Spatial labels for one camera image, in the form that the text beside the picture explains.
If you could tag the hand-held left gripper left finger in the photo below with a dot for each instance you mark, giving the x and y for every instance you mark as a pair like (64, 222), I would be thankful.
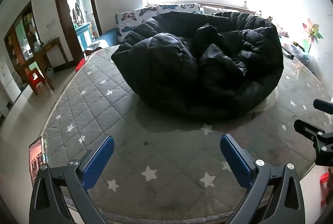
(97, 161)

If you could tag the colourful pinwheel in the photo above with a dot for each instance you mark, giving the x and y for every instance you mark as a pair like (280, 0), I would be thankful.
(313, 33)

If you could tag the butterfly print pillow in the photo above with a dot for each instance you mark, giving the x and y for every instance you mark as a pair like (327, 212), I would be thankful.
(127, 21)
(177, 7)

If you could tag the dark patterned cloth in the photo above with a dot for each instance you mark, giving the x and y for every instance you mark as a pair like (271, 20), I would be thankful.
(95, 47)

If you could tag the bear plush toy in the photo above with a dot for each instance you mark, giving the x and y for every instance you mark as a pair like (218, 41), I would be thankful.
(269, 18)

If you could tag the grey watering can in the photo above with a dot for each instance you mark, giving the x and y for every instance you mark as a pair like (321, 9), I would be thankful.
(50, 72)

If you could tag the clear plastic bag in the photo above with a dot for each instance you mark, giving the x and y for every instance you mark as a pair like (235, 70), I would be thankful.
(299, 53)

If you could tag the remote control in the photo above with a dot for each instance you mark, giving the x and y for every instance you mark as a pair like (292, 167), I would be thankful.
(288, 53)

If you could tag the brown door frame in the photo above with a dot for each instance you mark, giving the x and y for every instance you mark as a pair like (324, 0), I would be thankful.
(58, 0)

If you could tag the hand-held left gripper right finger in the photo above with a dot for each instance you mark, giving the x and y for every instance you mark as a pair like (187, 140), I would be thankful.
(235, 159)

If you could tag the blue cabinet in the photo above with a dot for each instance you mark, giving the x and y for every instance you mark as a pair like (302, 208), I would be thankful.
(83, 35)

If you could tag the white refrigerator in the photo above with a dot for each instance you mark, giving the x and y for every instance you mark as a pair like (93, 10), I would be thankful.
(6, 86)

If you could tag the wooden table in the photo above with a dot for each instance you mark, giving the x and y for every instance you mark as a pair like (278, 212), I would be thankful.
(49, 46)

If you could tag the red plastic stool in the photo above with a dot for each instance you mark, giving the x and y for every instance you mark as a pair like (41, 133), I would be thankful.
(80, 65)
(324, 187)
(35, 78)

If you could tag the smartphone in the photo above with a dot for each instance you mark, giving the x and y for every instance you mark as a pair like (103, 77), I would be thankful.
(36, 159)

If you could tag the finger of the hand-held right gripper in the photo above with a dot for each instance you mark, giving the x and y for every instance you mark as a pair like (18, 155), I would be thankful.
(309, 129)
(324, 107)

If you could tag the white pillow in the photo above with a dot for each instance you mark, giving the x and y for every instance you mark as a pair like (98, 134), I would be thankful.
(221, 9)

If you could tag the blue padded bed frame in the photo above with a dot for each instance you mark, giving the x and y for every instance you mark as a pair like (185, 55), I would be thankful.
(108, 36)

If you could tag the black down jacket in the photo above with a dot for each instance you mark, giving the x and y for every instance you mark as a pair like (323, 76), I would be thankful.
(169, 65)

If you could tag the wooden display cabinet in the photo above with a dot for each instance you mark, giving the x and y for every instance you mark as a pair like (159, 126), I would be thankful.
(22, 31)

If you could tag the hanging clothes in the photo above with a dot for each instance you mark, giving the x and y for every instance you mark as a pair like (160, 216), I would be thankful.
(77, 12)

